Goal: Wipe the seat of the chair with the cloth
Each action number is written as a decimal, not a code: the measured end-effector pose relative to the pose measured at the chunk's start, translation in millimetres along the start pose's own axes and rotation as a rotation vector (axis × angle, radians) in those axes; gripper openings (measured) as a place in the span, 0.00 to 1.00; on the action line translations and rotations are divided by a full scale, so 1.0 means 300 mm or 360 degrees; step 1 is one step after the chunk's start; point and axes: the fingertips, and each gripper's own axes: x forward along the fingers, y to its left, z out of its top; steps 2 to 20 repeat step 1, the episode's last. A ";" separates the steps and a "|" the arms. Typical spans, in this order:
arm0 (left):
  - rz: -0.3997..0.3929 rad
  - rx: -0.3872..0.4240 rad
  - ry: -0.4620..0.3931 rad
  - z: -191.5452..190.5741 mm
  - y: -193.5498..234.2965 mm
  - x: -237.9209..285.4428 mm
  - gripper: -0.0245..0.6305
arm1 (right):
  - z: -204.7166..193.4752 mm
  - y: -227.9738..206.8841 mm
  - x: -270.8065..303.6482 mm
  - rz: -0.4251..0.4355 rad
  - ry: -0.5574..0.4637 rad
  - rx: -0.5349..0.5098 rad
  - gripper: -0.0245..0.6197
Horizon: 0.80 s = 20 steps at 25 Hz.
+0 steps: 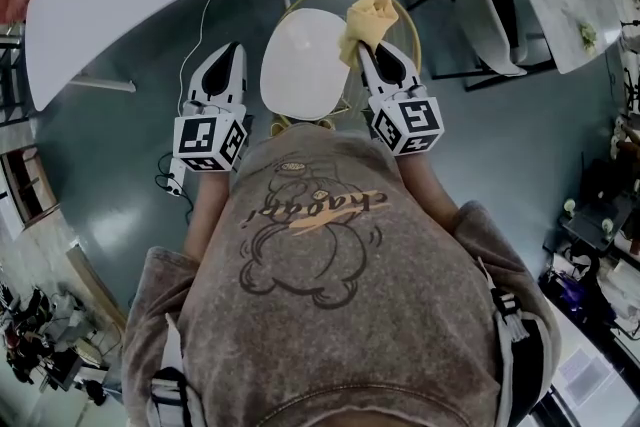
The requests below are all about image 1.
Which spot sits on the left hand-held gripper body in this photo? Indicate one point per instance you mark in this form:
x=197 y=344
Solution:
x=197 y=137

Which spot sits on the white power strip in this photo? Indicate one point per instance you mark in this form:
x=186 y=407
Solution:
x=173 y=177

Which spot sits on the black wheeled cart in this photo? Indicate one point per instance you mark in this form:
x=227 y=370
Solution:
x=595 y=220

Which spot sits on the small green plant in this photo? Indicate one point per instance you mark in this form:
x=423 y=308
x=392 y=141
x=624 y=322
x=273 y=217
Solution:
x=588 y=35

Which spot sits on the grey marble table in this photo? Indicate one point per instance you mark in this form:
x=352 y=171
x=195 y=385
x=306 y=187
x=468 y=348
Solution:
x=560 y=15

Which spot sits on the white round stool seat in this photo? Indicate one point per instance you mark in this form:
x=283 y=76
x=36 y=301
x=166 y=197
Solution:
x=300 y=65

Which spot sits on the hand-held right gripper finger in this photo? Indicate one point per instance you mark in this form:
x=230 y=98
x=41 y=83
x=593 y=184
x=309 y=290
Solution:
x=411 y=79
x=369 y=70

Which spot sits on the person's left forearm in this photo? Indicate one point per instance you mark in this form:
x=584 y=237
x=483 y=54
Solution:
x=207 y=210

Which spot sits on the person's brown printed t-shirt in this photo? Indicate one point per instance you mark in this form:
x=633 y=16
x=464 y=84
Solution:
x=325 y=315

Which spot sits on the black framed glass door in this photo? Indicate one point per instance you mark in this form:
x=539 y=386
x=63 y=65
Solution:
x=585 y=375

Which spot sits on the yellow cloth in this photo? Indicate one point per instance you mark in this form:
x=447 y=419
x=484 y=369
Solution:
x=372 y=15

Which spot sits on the person's right forearm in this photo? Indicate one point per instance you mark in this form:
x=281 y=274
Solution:
x=427 y=190

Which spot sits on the wooden cabinet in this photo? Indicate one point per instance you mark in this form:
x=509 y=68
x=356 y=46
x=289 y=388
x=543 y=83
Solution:
x=30 y=185

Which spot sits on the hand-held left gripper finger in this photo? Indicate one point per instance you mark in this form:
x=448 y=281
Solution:
x=241 y=82
x=195 y=87

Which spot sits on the white upholstered chair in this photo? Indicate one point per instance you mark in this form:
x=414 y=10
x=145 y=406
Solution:
x=482 y=15

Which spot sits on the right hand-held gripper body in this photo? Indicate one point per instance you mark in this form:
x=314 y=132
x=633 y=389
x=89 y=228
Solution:
x=415 y=120

